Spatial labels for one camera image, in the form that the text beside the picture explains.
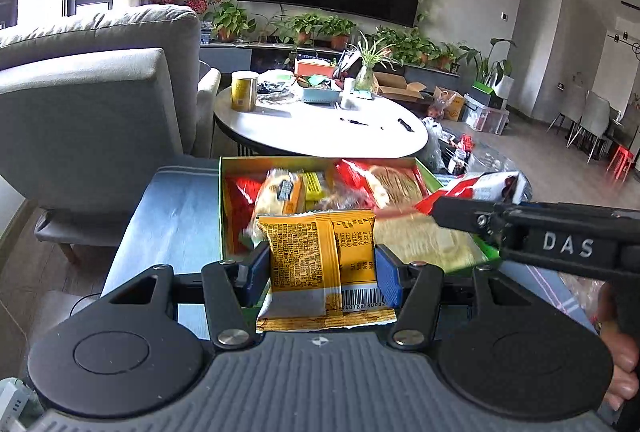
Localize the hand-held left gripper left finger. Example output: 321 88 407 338
100 242 271 349

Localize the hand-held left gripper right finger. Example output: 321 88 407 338
374 244 543 348

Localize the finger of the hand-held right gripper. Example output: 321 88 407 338
429 194 503 237
520 201 619 214

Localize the red and white snack packet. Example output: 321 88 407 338
440 171 532 203

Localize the clear pale biscuit packet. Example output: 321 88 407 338
374 206 488 275

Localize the orange foil snack packet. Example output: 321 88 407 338
256 210 398 333

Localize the green cardboard box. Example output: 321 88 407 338
218 155 502 313

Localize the red round cake packet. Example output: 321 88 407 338
334 159 428 213

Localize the person's right hand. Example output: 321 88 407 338
595 282 640 413

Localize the red stool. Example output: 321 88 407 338
606 146 636 183

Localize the clear plastic bag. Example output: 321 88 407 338
422 116 446 173

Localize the white dining chair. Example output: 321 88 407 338
547 90 581 147
570 90 613 163

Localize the blue striped tablecloth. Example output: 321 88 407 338
100 164 588 343

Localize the clear plastic storage box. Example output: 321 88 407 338
464 92 510 135

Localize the kraft paper bag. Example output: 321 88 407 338
432 86 466 121

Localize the green lidded black box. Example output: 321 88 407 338
470 80 506 109

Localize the large leaf plant white pot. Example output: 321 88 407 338
460 38 516 97

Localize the open cardboard box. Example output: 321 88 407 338
372 72 427 101

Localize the round white table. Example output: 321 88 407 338
214 84 429 159

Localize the potted green plant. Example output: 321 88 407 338
320 16 357 51
202 2 256 43
287 13 326 46
432 42 461 71
375 26 436 65

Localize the spider plant in glass vase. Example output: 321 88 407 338
352 32 401 92

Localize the light grey sofa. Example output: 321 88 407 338
192 60 222 159

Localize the yellow can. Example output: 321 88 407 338
231 70 259 113

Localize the pile of small wrappers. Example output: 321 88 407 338
257 79 301 105

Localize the blue plastic basin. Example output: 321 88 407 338
300 82 341 105

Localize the orange storage basket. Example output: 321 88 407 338
294 59 337 77

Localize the dark television console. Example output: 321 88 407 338
200 42 461 80

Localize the grey armchair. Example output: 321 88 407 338
0 4 202 263

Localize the white power strip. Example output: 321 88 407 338
0 378 43 432

